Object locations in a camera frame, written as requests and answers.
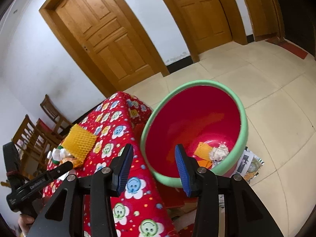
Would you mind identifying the red flower print blanket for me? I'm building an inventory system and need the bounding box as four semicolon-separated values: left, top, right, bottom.
42;91;181;237

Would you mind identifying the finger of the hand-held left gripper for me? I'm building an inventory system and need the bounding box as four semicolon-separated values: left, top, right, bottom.
46;161;74;182

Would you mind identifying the wooden door with metal handle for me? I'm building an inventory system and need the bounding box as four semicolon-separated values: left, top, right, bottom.
150;0;247;62

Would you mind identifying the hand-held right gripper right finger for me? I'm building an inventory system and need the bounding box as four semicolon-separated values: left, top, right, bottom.
175;144;284;237

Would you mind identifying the wide panelled wooden door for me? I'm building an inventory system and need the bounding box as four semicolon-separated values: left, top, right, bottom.
39;0;170;98

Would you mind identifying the small plain wooden door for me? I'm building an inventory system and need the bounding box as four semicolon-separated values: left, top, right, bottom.
239;0;280;42

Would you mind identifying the red doormat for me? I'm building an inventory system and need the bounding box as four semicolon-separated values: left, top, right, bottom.
265;38;308;59

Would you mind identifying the wooden slat back chair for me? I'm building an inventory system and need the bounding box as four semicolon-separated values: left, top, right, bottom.
11;114;61;176

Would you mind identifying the person's left hand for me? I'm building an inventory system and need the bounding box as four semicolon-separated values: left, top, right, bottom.
18;213;35;237

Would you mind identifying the crumpled white paper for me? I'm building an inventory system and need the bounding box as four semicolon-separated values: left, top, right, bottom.
209;144;229;162

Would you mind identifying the red basin with green rim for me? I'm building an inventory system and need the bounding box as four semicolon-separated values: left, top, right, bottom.
140;80;248;188

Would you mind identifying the orange wrapper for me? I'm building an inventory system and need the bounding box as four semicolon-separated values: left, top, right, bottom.
65;154;83;168

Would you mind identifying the orange paper piece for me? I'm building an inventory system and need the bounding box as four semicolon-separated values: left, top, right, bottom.
197;159;215;169

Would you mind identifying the open wooden doorway frame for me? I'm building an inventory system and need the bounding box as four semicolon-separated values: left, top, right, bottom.
263;0;287;41

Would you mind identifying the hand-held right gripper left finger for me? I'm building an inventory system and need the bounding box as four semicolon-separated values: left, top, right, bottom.
26;144;134;237

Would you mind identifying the white and green toy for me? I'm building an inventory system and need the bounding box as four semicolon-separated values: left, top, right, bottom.
48;147;67;165

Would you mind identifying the yellow foam net sleeve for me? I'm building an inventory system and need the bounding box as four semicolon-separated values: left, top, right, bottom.
62;124;97;160
194;142;213;160

